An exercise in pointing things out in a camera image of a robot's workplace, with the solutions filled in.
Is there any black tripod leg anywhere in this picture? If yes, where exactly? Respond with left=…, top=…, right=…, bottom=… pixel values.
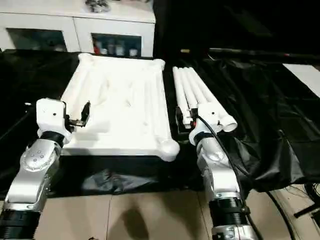
left=293, top=199, right=320, bottom=219

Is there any white plastic table leg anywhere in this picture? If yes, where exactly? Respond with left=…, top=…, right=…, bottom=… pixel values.
left=183, top=65, right=218, bottom=108
left=172, top=66, right=193, bottom=126
left=177, top=66, right=201, bottom=111
left=188, top=65, right=238, bottom=133

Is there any white flat board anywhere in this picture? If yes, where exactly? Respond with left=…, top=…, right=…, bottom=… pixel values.
left=282, top=63, right=320, bottom=98

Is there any thick black floor cable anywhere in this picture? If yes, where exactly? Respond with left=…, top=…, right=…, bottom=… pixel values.
left=264, top=191, right=297, bottom=240

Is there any coiled black floor cable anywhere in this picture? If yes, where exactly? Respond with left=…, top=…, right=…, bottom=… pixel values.
left=304, top=182, right=320, bottom=201

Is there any dark metal bar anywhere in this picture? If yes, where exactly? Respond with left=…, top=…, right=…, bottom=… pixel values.
left=208, top=47, right=320, bottom=60

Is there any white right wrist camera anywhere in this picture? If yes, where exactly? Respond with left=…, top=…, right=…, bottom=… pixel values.
left=189, top=102, right=223, bottom=141

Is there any white plastic table top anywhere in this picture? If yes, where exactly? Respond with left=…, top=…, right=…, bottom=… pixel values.
left=60, top=52, right=181, bottom=163

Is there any black plastic mat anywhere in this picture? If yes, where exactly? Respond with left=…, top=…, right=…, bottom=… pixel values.
left=0, top=47, right=320, bottom=198

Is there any black backdrop cloth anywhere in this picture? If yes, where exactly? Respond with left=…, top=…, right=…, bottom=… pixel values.
left=154, top=0, right=320, bottom=51

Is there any clear bag of dark parts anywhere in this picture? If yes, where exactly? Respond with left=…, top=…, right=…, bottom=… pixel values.
left=84, top=0, right=109, bottom=12

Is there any white sideboard cabinet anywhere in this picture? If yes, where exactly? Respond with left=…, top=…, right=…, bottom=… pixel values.
left=0, top=0, right=156, bottom=60

